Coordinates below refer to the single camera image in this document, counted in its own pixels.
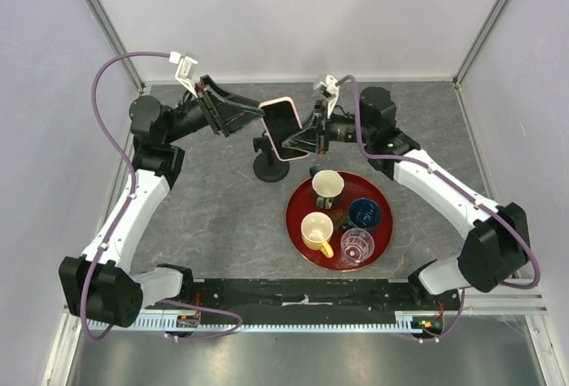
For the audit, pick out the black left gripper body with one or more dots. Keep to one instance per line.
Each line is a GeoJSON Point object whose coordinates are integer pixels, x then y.
{"type": "Point", "coordinates": [211, 108]}

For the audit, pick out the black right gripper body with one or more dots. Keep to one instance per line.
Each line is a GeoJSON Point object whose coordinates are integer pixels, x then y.
{"type": "Point", "coordinates": [339, 128]}

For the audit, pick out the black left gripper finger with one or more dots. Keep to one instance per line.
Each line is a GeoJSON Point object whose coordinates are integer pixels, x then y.
{"type": "Point", "coordinates": [236, 118]}
{"type": "Point", "coordinates": [226, 96]}

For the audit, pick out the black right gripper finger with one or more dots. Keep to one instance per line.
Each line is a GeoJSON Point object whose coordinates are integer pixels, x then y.
{"type": "Point", "coordinates": [310, 125]}
{"type": "Point", "coordinates": [303, 140]}

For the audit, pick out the pink smartphone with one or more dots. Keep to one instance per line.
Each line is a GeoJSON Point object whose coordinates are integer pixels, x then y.
{"type": "Point", "coordinates": [281, 120]}

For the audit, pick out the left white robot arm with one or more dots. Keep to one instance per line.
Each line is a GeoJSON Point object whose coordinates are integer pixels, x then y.
{"type": "Point", "coordinates": [97, 285]}

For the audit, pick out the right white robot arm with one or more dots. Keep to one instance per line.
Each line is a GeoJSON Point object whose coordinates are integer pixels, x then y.
{"type": "Point", "coordinates": [496, 248]}

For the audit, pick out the black phone stand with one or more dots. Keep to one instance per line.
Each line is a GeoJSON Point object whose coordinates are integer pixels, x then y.
{"type": "Point", "coordinates": [266, 166]}

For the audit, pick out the green mug white inside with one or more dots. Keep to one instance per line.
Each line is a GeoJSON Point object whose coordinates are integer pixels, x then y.
{"type": "Point", "coordinates": [327, 186]}

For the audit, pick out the yellow mug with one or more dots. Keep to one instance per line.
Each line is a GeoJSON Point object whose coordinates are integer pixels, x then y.
{"type": "Point", "coordinates": [316, 232]}

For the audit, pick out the blue mug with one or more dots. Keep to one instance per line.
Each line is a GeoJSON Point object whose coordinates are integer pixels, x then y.
{"type": "Point", "coordinates": [364, 213]}

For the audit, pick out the clear glass tumbler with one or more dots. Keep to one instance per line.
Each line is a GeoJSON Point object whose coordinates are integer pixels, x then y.
{"type": "Point", "coordinates": [357, 246]}

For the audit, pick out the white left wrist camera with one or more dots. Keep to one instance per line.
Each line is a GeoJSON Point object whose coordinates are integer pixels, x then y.
{"type": "Point", "coordinates": [186, 65]}

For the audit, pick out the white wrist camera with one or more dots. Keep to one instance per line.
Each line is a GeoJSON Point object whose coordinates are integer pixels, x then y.
{"type": "Point", "coordinates": [186, 65]}
{"type": "Point", "coordinates": [327, 86]}

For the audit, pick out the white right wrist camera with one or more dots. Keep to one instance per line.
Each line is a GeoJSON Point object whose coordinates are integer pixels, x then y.
{"type": "Point", "coordinates": [327, 86]}

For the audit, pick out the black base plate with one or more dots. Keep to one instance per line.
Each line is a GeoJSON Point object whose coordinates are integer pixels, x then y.
{"type": "Point", "coordinates": [315, 302]}

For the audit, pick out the aluminium frame rail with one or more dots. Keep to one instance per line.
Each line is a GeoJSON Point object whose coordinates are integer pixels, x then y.
{"type": "Point", "coordinates": [106, 25]}

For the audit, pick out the blue slotted cable duct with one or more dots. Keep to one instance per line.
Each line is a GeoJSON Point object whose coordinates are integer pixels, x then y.
{"type": "Point", "coordinates": [158, 321]}

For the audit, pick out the right aluminium frame post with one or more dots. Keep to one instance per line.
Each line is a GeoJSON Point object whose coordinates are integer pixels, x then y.
{"type": "Point", "coordinates": [489, 24]}

